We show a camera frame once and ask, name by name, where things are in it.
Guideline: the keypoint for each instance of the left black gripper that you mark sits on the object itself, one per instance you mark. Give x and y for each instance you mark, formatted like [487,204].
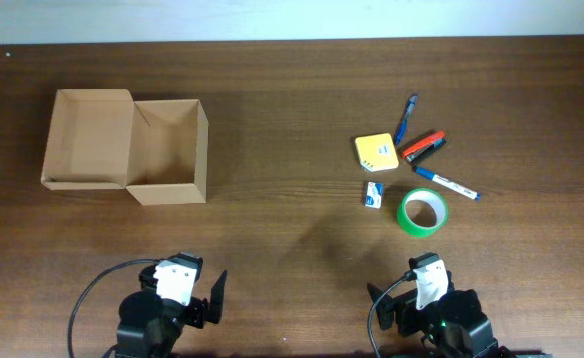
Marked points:
[202,310]

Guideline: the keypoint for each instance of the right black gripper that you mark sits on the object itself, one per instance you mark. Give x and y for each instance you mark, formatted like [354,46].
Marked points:
[394,312]

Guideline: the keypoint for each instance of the green tape roll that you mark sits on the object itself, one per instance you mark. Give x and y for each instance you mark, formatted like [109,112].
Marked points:
[432,199]

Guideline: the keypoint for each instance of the yellow sticky note pad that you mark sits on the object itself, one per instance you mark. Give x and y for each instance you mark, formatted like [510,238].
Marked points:
[377,152]

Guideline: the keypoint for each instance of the brown cardboard box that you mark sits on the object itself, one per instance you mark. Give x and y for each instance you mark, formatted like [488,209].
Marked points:
[103,139]

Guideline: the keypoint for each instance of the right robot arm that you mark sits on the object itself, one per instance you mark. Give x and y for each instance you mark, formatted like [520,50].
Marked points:
[451,321]

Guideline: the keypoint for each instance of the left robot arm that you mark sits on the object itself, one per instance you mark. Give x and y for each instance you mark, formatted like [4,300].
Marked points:
[153,319]

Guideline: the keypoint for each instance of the white blue staples box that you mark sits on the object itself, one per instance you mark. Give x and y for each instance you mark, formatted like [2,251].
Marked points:
[374,195]

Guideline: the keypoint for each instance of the white blue marker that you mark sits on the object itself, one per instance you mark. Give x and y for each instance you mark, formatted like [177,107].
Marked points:
[471,194]

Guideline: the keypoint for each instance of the blue ballpoint pen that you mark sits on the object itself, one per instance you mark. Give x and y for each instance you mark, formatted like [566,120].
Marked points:
[403,125]

